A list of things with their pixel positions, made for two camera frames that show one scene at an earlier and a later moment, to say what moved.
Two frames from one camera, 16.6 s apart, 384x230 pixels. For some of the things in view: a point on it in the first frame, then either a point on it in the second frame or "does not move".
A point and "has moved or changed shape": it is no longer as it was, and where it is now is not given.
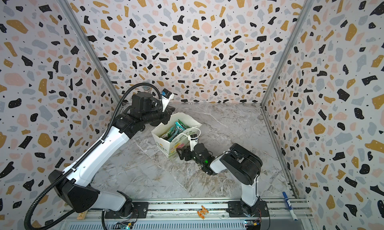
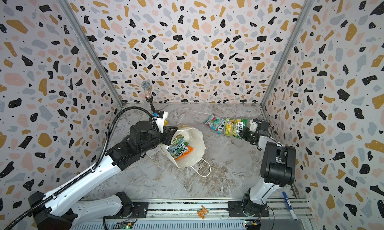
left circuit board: (123, 225) does not move
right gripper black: (188, 153) to (248, 133)
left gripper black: (169, 110) to (168, 134)
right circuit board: (253, 224) does not move
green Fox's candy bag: (173, 132) to (178, 146)
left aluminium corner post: (89, 45) does not move
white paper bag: (168, 148) has moved or changed shape
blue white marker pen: (289, 206) does not move
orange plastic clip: (202, 213) does not move
